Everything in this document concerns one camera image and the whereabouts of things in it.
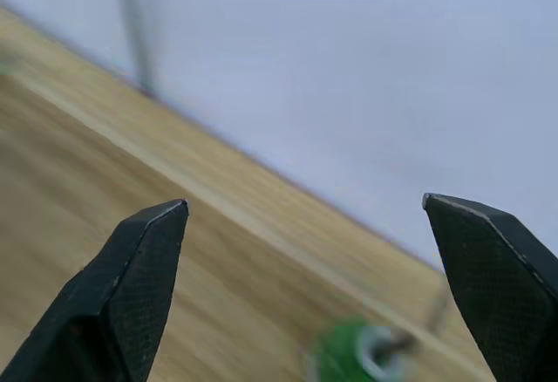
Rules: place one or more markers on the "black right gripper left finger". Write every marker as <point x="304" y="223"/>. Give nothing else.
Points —
<point x="126" y="303"/>

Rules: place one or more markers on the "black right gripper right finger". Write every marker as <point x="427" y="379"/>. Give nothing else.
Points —
<point x="492" y="277"/>

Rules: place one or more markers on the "green mosquito repellent heater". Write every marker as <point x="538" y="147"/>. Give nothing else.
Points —
<point x="349" y="353"/>

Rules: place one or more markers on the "grey vertical pole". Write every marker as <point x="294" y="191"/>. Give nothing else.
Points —
<point x="139" y="29"/>

